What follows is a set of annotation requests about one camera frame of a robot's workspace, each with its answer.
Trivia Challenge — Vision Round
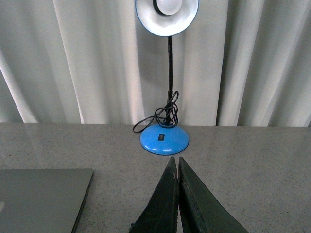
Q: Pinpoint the white curtain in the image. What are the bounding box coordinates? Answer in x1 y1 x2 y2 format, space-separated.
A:
0 0 311 127

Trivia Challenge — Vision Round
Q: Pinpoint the blue desk lamp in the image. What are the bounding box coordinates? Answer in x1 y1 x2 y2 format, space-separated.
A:
135 0 199 155

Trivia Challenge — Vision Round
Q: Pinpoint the black lamp cable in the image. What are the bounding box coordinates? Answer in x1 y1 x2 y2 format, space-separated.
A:
133 91 180 134

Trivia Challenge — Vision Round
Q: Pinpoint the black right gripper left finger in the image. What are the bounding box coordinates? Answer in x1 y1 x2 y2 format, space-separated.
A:
129 157 179 233

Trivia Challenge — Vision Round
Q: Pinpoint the grey laptop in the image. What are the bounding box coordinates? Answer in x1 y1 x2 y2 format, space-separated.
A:
0 169 93 233

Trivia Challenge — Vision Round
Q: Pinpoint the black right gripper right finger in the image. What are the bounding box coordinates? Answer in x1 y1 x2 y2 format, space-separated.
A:
178 157 247 233

